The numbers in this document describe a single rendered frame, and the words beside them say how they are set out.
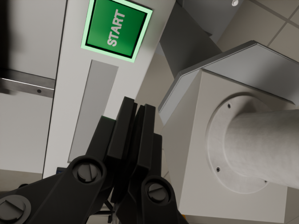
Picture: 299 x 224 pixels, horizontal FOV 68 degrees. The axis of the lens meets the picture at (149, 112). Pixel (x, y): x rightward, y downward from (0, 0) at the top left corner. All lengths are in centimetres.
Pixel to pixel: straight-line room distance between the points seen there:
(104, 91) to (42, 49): 17
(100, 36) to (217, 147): 29
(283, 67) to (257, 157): 22
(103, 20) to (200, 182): 31
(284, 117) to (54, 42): 37
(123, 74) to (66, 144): 14
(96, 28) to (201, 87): 25
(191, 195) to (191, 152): 7
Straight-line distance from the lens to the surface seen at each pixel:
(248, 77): 50
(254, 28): 147
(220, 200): 46
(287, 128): 36
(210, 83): 44
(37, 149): 57
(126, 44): 24
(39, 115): 50
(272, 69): 52
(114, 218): 242
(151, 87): 143
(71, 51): 25
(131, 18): 23
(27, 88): 42
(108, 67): 26
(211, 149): 42
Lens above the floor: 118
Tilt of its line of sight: 49 degrees down
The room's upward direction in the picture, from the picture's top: 169 degrees clockwise
